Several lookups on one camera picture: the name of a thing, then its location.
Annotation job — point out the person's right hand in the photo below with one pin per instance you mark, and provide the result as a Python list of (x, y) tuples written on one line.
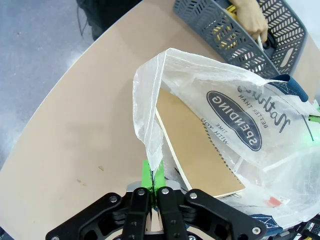
[(250, 17)]

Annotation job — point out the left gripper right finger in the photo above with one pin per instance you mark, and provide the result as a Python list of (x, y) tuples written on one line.
[(172, 215)]

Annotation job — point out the yellow packaged item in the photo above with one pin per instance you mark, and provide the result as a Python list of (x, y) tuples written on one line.
[(232, 11)]

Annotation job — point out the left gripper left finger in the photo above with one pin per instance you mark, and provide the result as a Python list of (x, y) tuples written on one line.
[(132, 215)]

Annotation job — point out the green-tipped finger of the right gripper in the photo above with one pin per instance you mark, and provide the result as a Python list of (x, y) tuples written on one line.
[(315, 118)]

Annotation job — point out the red white label tag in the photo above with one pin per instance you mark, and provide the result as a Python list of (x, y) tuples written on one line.
[(275, 201)]

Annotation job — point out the brown spiral notebook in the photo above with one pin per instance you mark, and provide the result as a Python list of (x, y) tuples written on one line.
[(190, 140)]

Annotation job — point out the grey plastic shopping basket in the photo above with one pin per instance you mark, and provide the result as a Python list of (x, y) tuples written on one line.
[(205, 27)]

